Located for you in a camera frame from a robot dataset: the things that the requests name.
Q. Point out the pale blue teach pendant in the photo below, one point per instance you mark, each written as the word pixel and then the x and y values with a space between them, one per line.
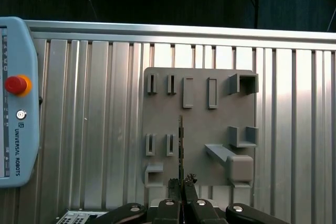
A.
pixel 23 129

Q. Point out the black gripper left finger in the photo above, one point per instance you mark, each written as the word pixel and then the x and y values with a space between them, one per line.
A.
pixel 165 212

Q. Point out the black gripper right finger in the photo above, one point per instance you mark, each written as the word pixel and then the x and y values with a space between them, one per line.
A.
pixel 204 213

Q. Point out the blue RAM stick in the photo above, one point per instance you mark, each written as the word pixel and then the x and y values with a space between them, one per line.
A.
pixel 181 142

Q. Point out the grey parts rack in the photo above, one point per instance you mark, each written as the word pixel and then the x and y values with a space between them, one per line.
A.
pixel 204 119

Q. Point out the black PC case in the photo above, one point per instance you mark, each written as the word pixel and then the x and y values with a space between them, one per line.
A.
pixel 76 218

